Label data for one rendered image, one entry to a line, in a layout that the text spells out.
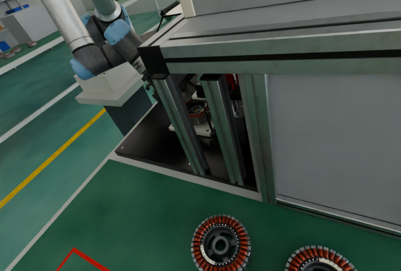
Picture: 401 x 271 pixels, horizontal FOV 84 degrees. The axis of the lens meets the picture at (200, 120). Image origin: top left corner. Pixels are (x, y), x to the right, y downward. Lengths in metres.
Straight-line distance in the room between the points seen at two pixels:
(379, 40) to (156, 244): 0.51
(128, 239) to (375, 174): 0.49
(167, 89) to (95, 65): 0.42
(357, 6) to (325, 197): 0.31
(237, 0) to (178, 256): 0.48
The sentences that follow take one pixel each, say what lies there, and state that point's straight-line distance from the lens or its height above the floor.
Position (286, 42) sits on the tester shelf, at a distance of 0.27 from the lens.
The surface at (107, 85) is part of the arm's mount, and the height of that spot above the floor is 0.80.
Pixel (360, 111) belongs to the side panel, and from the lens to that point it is 0.33.
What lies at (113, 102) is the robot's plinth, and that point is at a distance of 1.14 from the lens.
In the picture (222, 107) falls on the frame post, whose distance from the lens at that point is 0.36.
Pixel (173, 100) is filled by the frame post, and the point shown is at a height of 1.00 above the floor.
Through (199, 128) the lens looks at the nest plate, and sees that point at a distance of 0.68.
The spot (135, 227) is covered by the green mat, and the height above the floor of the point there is 0.75.
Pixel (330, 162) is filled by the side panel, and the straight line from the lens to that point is 0.40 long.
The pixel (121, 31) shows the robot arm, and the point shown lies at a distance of 0.69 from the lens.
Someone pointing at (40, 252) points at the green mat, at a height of 0.75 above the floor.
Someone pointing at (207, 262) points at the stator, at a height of 0.78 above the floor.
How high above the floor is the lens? 1.22
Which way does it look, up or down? 38 degrees down
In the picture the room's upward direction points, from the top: 19 degrees counter-clockwise
